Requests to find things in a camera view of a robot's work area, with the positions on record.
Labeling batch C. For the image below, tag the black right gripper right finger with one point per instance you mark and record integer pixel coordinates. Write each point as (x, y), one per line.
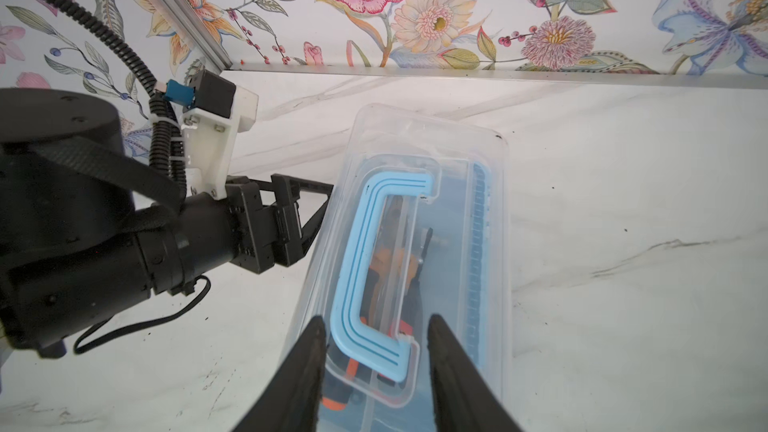
(462, 400)

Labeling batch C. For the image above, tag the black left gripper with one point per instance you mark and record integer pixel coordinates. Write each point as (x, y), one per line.
(269, 230)

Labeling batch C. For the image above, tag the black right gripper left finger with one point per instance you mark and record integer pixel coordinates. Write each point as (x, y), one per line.
(291, 400)

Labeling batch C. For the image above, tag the orange black handled screwdriver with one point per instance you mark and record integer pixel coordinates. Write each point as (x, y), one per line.
(376, 313)

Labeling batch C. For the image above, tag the blue plastic tool box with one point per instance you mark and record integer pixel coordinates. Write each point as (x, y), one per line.
(459, 280)

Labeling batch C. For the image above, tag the clear plastic box lid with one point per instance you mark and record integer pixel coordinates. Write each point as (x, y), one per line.
(385, 136)

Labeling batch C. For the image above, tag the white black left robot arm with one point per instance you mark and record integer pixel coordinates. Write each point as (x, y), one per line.
(87, 233)

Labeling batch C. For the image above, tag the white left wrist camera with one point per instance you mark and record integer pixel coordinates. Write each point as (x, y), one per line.
(215, 111)

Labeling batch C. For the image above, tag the aluminium corner frame post left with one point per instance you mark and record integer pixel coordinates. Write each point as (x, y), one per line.
(189, 26)

